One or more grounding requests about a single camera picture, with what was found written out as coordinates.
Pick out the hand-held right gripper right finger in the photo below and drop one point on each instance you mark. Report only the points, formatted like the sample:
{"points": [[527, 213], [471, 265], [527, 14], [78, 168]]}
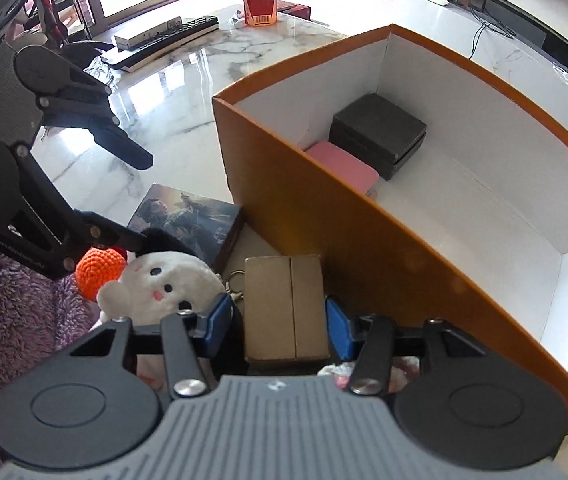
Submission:
{"points": [[339, 329]]}

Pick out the dark red box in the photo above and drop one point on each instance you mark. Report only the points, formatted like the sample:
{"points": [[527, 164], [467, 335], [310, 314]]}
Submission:
{"points": [[296, 10]]}

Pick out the white panda plush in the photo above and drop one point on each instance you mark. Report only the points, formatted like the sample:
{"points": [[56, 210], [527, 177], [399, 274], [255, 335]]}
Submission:
{"points": [[164, 280]]}

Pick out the pink white cloth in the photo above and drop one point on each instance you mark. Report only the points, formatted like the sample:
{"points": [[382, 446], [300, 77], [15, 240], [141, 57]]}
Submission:
{"points": [[336, 371]]}

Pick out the small clear wrapper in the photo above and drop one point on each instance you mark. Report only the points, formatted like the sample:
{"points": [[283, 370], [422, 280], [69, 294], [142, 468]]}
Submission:
{"points": [[236, 16]]}

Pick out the pink flat pad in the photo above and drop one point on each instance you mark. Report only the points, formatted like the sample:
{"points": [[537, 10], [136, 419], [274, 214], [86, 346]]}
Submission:
{"points": [[346, 162]]}

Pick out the black chair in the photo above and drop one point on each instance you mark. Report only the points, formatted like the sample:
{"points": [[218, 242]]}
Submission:
{"points": [[79, 52]]}

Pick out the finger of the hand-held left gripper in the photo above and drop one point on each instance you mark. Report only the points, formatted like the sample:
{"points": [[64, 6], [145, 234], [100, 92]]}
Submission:
{"points": [[114, 142], [104, 232]]}

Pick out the dark printed picture box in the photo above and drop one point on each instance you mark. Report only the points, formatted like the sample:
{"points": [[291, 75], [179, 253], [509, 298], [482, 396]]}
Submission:
{"points": [[189, 220]]}

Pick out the orange storage box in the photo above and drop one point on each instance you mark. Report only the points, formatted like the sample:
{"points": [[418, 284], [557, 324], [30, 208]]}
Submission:
{"points": [[314, 210]]}

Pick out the brown cardboard box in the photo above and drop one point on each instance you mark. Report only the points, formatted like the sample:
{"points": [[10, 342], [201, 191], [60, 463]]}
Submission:
{"points": [[284, 305]]}

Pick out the purple fuzzy blanket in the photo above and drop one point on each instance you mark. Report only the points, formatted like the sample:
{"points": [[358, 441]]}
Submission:
{"points": [[9, 320]]}

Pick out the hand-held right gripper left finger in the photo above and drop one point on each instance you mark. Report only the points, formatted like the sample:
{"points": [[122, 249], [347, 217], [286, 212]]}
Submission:
{"points": [[219, 324]]}

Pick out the white set-top box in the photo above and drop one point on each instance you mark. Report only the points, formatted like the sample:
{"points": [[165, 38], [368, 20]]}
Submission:
{"points": [[146, 34]]}

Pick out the black square box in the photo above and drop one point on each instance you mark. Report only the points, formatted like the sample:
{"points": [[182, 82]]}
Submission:
{"points": [[376, 127]]}

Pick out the orange crochet ball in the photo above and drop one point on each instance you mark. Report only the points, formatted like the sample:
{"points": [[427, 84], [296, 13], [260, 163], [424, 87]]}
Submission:
{"points": [[95, 272]]}

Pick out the black keyboard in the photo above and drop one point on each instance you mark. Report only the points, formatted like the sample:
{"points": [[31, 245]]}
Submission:
{"points": [[164, 47]]}

